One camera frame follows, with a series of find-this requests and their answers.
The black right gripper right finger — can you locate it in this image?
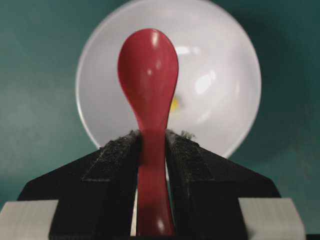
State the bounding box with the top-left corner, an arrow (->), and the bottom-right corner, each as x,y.
165,130 -> 280,240

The yellow hexagonal prism block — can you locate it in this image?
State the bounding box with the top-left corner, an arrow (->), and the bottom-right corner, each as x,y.
170,96 -> 183,112

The red plastic spoon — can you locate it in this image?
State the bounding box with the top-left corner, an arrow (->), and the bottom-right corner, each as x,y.
117,28 -> 179,237

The white round bowl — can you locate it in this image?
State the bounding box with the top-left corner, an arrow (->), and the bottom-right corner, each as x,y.
75,0 -> 261,158

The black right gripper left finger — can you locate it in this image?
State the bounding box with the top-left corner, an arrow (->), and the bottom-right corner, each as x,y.
18,130 -> 141,240

